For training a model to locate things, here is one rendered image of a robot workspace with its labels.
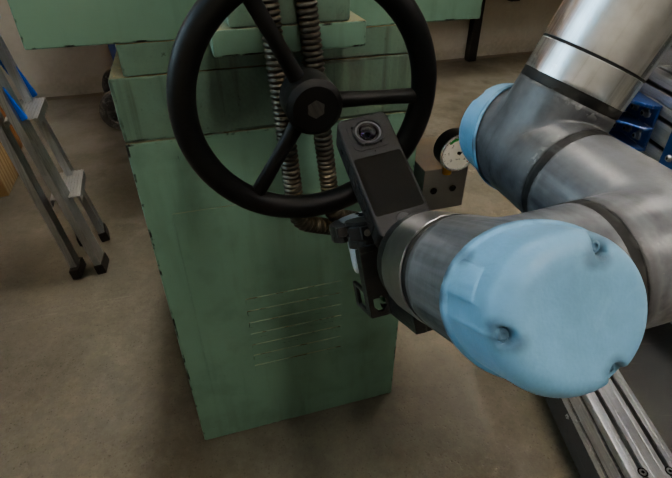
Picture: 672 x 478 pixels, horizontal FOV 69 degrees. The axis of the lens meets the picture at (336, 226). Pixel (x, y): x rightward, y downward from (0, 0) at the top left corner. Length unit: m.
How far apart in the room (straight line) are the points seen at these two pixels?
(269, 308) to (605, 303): 0.75
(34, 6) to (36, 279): 1.20
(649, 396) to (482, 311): 0.94
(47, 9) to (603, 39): 0.57
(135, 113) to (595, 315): 0.61
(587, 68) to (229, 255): 0.62
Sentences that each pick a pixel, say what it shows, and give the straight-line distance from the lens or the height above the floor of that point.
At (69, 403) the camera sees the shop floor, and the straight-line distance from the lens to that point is 1.37.
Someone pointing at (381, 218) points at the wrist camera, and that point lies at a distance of 0.37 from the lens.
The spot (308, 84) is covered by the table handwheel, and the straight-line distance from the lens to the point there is 0.50.
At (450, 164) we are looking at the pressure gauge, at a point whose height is 0.64.
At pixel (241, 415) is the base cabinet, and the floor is 0.06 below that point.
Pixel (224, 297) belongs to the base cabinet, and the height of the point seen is 0.41.
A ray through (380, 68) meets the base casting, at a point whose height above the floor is 0.78.
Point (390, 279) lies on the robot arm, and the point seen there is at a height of 0.79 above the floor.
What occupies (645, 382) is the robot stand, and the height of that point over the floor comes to 0.21.
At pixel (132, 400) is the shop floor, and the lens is 1.31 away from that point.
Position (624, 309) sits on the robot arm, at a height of 0.85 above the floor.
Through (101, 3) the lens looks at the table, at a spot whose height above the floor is 0.89.
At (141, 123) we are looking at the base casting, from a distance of 0.72.
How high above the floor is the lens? 1.00
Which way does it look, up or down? 35 degrees down
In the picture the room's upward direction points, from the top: straight up
